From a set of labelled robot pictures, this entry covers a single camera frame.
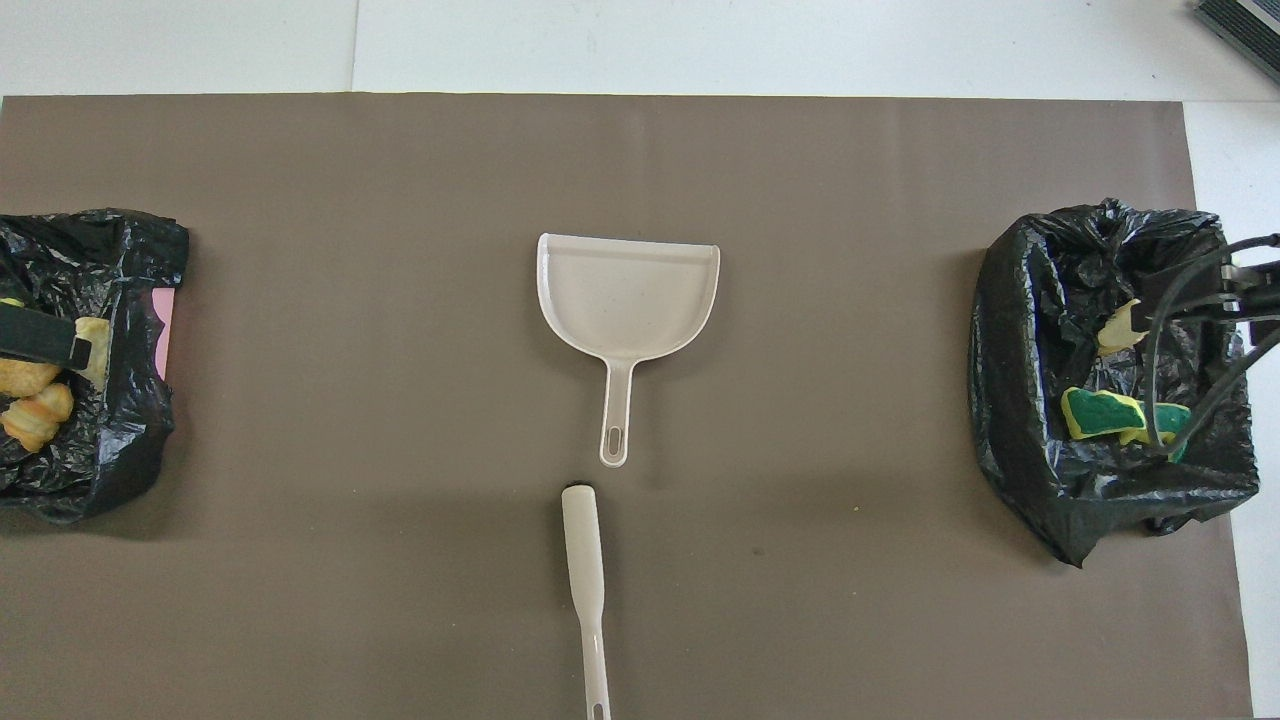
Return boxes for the brown oval sponge piece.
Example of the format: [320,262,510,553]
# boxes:
[0,358,64,399]

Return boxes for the pale yellow sponge chunk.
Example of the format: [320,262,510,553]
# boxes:
[74,316,112,392]

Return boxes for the orange striped sponge piece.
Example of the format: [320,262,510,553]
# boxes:
[0,382,76,454]

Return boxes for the beige sponge chunk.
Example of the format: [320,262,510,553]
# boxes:
[1097,299,1144,357]

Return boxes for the yellow sponge piece green backing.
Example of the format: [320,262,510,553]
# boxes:
[1118,401,1194,464]

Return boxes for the green yellow curved sponge piece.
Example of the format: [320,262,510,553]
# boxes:
[1060,387,1148,442]

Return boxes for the beige hand brush black bristles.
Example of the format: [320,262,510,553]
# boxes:
[560,483,613,720]

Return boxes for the beige plastic dustpan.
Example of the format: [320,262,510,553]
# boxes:
[536,232,722,469]

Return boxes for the black bag lined pink bin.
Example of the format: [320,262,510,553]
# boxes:
[0,208,191,526]

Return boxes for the dark ribbed device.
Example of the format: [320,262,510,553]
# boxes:
[1195,0,1280,86]

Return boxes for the brown paper table mat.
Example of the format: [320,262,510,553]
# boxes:
[0,93,1256,720]

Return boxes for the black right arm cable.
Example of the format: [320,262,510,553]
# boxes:
[1144,232,1280,453]

